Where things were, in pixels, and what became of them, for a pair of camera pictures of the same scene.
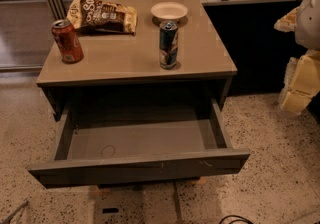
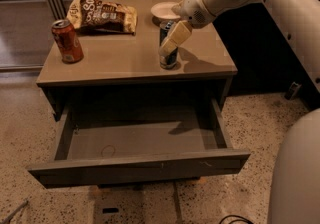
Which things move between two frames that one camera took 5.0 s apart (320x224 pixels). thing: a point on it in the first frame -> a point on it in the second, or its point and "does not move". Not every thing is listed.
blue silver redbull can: x=168 y=44 does not move
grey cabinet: x=134 y=49 does not move
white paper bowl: x=169 y=11 does not move
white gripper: x=309 y=25 -> x=194 y=8
